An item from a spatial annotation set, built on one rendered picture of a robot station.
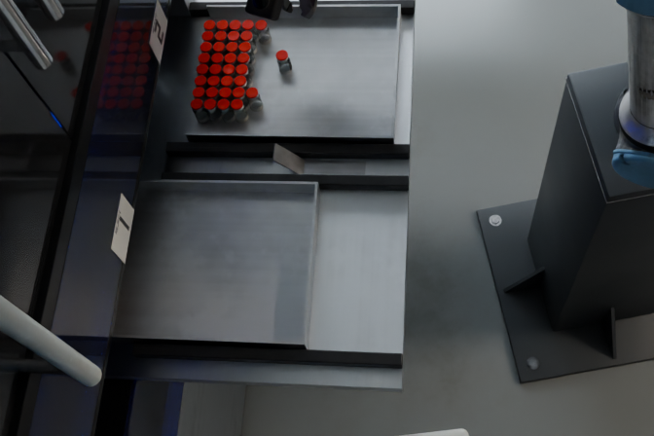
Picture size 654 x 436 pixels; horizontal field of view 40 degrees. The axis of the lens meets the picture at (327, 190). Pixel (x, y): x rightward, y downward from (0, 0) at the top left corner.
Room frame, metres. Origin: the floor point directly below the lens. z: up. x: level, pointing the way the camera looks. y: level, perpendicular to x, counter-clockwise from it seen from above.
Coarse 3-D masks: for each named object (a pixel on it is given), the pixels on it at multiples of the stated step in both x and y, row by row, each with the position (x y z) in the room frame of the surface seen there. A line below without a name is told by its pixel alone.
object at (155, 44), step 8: (160, 8) 0.94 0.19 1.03; (160, 16) 0.93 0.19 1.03; (152, 24) 0.90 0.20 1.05; (160, 24) 0.92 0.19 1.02; (152, 32) 0.89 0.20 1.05; (160, 32) 0.91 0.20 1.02; (152, 40) 0.88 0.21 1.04; (152, 48) 0.87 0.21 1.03; (160, 48) 0.89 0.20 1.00; (160, 56) 0.87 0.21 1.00; (160, 64) 0.86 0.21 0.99
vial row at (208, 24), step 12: (204, 24) 0.97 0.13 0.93; (204, 36) 0.95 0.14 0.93; (204, 48) 0.92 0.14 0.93; (204, 60) 0.90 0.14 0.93; (204, 72) 0.87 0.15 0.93; (204, 84) 0.85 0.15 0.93; (204, 96) 0.83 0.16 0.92; (192, 108) 0.81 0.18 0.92; (204, 108) 0.81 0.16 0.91; (204, 120) 0.81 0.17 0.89
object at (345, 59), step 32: (288, 32) 0.94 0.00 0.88; (320, 32) 0.93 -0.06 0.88; (352, 32) 0.91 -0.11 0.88; (384, 32) 0.89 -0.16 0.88; (256, 64) 0.89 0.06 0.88; (320, 64) 0.86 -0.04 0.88; (352, 64) 0.85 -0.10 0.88; (384, 64) 0.83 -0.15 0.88; (288, 96) 0.81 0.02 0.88; (320, 96) 0.80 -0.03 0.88; (352, 96) 0.78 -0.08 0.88; (384, 96) 0.77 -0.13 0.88; (224, 128) 0.78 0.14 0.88; (256, 128) 0.77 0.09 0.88; (288, 128) 0.75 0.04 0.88; (320, 128) 0.74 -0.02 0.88; (352, 128) 0.72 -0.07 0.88; (384, 128) 0.71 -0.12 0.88
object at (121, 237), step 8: (120, 200) 0.61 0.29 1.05; (120, 208) 0.60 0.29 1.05; (128, 208) 0.61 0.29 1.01; (120, 216) 0.59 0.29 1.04; (128, 216) 0.60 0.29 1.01; (120, 224) 0.58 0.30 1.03; (128, 224) 0.59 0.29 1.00; (120, 232) 0.57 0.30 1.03; (128, 232) 0.58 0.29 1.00; (112, 240) 0.55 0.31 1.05; (120, 240) 0.56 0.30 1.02; (128, 240) 0.57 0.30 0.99; (112, 248) 0.54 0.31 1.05; (120, 248) 0.55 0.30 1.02; (120, 256) 0.54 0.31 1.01
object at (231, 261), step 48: (144, 192) 0.71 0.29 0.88; (192, 192) 0.68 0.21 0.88; (240, 192) 0.66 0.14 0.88; (288, 192) 0.64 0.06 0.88; (144, 240) 0.62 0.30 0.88; (192, 240) 0.60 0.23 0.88; (240, 240) 0.58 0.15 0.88; (288, 240) 0.56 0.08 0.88; (144, 288) 0.54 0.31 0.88; (192, 288) 0.52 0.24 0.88; (240, 288) 0.50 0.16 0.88; (288, 288) 0.48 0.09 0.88; (144, 336) 0.45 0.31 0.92; (192, 336) 0.45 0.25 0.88; (240, 336) 0.43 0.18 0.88; (288, 336) 0.41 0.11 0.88
